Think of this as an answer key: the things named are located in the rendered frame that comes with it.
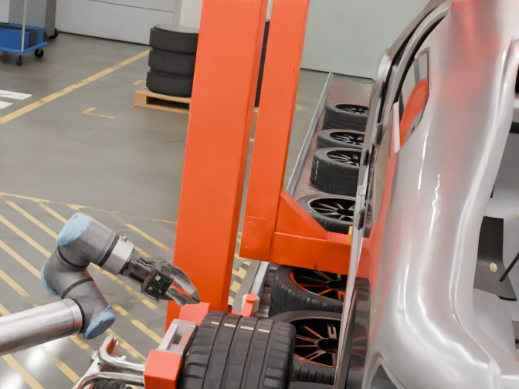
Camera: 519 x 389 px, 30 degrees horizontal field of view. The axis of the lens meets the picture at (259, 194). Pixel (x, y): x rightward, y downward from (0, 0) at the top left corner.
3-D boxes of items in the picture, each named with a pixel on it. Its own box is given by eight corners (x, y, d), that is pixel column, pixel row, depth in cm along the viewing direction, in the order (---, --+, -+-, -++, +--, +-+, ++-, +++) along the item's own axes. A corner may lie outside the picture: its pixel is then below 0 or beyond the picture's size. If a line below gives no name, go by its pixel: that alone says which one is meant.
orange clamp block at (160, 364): (176, 399, 223) (175, 380, 216) (143, 394, 224) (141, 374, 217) (183, 373, 228) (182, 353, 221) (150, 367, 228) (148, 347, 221)
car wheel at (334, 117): (395, 143, 920) (399, 120, 913) (327, 136, 912) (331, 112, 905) (381, 128, 983) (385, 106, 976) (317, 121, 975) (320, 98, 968)
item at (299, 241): (374, 280, 474) (386, 213, 465) (269, 262, 479) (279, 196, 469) (374, 268, 490) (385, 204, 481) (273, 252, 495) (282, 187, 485)
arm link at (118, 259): (101, 260, 240) (122, 228, 238) (118, 270, 241) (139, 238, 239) (99, 272, 231) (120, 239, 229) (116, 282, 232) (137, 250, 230)
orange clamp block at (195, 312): (203, 333, 256) (210, 302, 261) (174, 329, 257) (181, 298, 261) (205, 343, 263) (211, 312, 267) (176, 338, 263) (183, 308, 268)
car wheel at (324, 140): (305, 165, 789) (309, 137, 783) (323, 150, 851) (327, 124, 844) (385, 181, 773) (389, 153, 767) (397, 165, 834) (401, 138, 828)
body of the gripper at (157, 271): (160, 305, 234) (117, 280, 231) (160, 292, 242) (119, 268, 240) (177, 279, 233) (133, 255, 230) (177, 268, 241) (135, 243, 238)
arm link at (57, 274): (52, 306, 236) (74, 275, 230) (30, 270, 241) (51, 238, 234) (82, 299, 244) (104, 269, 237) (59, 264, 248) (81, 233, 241)
